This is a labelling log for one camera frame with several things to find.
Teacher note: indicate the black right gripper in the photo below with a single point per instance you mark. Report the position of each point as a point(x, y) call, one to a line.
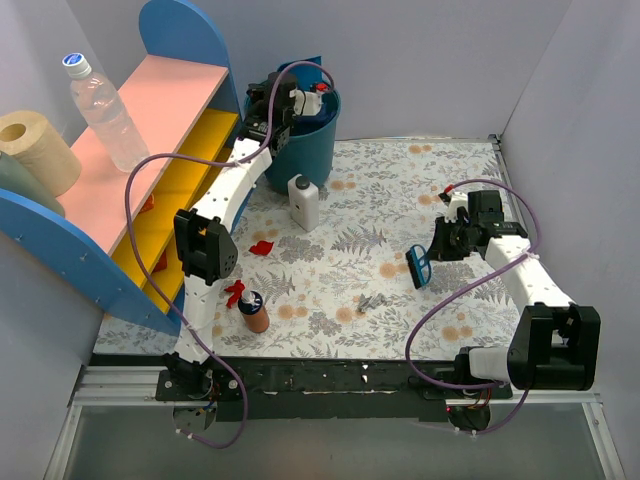
point(439, 243)

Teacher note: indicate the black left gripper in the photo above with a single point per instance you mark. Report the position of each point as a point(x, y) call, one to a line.
point(288, 107)

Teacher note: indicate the blue hand brush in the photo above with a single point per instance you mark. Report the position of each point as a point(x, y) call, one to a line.
point(419, 266)

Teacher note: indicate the blue plastic dustpan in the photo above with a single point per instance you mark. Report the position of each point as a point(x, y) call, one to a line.
point(302, 65)

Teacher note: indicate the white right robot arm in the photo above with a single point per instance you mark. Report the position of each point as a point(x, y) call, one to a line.
point(556, 341)

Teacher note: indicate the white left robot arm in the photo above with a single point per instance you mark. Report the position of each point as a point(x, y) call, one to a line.
point(203, 233)

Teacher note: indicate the teal plastic waste bin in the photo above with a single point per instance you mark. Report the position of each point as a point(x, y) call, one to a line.
point(309, 151)

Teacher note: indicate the red paper scrap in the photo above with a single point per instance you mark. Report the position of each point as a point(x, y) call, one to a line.
point(234, 292)
point(261, 248)

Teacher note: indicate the clear plastic water bottle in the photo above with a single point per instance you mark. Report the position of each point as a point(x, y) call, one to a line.
point(104, 111)

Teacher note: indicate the blue pink yellow shelf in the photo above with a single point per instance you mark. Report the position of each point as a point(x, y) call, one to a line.
point(181, 98)

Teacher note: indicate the orange spray bottle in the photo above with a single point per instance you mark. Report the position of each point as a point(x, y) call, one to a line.
point(252, 308)

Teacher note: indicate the beige paper towel roll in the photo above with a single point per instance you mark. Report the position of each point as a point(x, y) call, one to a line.
point(29, 137)

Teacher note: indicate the grey green roll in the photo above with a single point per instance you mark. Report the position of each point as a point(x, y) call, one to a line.
point(17, 179)

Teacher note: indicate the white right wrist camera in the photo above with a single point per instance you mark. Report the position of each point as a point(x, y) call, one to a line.
point(456, 203)

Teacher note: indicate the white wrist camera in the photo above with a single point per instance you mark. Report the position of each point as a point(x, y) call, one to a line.
point(311, 103)
point(456, 203)

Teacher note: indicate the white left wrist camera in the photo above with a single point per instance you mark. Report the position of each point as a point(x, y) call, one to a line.
point(311, 103)

